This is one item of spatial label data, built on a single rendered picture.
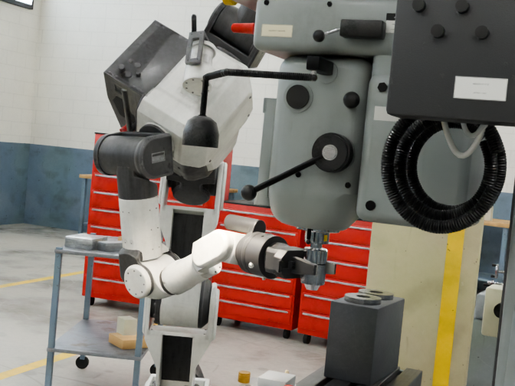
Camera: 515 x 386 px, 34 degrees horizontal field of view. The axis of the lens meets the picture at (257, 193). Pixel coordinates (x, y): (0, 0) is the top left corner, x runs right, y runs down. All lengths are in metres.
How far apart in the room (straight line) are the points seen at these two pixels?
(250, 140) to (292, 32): 9.92
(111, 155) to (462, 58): 0.96
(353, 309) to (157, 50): 0.77
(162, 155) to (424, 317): 1.71
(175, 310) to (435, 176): 1.05
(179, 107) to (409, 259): 1.62
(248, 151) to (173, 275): 9.59
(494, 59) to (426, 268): 2.21
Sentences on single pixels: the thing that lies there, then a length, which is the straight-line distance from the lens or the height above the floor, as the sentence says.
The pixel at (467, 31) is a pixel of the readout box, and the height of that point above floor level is 1.64.
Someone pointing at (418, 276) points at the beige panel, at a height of 1.01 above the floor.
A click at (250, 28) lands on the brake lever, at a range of 1.82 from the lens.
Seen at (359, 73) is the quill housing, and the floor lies 1.60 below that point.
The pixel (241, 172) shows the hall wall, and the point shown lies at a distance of 11.49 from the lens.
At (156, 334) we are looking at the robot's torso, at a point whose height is 0.92.
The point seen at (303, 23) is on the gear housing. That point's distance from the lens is 1.56.
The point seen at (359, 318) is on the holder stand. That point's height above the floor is 1.07.
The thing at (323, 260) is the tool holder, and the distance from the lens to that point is 1.64.
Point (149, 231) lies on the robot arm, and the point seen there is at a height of 1.24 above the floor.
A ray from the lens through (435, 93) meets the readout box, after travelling 1.22.
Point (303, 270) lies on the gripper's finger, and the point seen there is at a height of 1.23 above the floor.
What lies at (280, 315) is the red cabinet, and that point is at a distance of 6.65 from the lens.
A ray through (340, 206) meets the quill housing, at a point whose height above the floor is 1.36.
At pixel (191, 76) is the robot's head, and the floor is 1.59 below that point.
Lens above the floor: 1.45
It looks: 3 degrees down
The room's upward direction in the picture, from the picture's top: 5 degrees clockwise
